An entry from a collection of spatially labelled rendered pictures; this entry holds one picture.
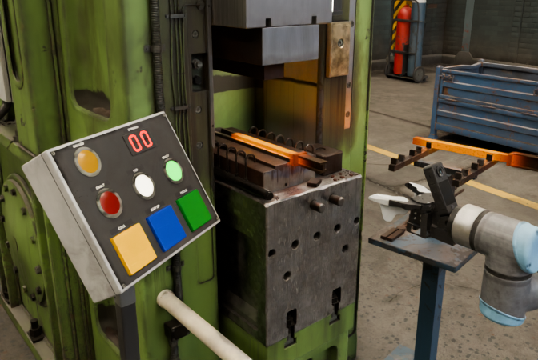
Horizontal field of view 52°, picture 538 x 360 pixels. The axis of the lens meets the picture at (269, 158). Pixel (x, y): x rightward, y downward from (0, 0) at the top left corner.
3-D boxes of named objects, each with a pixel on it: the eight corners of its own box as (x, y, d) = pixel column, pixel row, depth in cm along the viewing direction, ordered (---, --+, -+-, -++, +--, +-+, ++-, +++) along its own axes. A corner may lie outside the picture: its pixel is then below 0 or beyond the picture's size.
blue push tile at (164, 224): (187, 236, 113) (170, 204, 113) (165, 251, 107) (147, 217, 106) (181, 239, 114) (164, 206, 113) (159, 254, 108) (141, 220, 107)
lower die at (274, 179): (315, 179, 164) (315, 152, 161) (262, 194, 152) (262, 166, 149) (232, 148, 195) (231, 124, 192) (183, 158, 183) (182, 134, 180)
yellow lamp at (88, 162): (104, 172, 101) (102, 150, 100) (79, 178, 98) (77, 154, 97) (98, 168, 103) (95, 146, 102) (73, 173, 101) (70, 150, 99)
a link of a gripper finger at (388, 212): (366, 221, 128) (407, 226, 125) (367, 197, 126) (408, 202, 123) (367, 215, 131) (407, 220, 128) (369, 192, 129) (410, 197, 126)
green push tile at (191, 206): (212, 218, 122) (197, 188, 121) (194, 231, 115) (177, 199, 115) (206, 221, 123) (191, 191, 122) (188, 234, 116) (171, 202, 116)
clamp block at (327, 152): (343, 170, 171) (343, 150, 169) (323, 176, 166) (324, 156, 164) (316, 162, 180) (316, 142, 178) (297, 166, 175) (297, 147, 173)
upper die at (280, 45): (318, 59, 153) (319, 24, 150) (262, 66, 141) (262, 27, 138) (230, 46, 184) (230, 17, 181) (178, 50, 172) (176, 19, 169)
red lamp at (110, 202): (126, 213, 102) (124, 191, 100) (102, 220, 99) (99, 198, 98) (118, 208, 104) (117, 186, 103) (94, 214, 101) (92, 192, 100)
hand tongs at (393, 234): (455, 188, 224) (455, 186, 223) (464, 190, 221) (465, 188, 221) (380, 238, 180) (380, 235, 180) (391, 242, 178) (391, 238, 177)
